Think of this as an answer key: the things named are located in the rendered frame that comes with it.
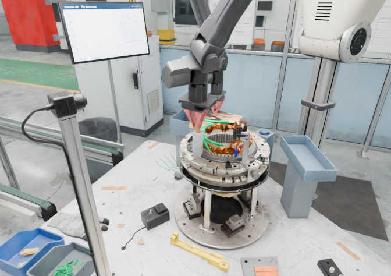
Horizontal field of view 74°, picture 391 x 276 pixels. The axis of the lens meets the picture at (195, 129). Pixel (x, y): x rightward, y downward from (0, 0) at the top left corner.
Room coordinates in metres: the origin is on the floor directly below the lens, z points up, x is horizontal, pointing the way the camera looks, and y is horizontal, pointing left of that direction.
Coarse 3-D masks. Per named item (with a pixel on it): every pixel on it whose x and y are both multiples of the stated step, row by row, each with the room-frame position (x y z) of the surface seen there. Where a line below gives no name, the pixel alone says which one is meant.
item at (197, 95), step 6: (192, 84) 0.71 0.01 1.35; (198, 84) 0.70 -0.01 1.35; (204, 84) 0.71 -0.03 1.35; (192, 90) 0.70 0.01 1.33; (198, 90) 0.70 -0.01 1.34; (204, 90) 0.71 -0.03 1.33; (186, 96) 0.75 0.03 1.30; (192, 96) 0.71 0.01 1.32; (198, 96) 0.70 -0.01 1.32; (204, 96) 0.71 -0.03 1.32; (186, 102) 0.71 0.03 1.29; (192, 102) 0.70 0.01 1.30; (198, 102) 0.70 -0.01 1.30; (204, 102) 0.70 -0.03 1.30; (210, 102) 0.70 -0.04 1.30; (216, 102) 0.73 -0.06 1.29; (210, 108) 0.69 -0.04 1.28
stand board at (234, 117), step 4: (216, 116) 1.14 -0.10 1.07; (220, 116) 1.14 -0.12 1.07; (224, 116) 1.14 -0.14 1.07; (228, 116) 1.14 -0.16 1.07; (232, 116) 1.14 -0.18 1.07; (236, 116) 1.14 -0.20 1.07; (240, 116) 1.14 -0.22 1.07; (224, 120) 1.10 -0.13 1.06; (228, 120) 1.10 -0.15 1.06; (232, 120) 1.10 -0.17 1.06; (236, 120) 1.10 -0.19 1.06; (240, 120) 1.12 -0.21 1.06; (204, 124) 1.06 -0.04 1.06; (192, 128) 1.06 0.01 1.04
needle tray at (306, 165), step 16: (288, 144) 0.87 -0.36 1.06; (304, 144) 0.94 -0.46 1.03; (288, 160) 0.87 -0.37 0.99; (304, 160) 0.82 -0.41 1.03; (320, 160) 0.80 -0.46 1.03; (288, 176) 0.84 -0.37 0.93; (304, 176) 0.70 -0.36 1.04; (320, 176) 0.70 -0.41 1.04; (288, 192) 0.81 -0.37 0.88; (304, 192) 0.77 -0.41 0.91; (288, 208) 0.79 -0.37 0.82; (304, 208) 0.77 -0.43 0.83
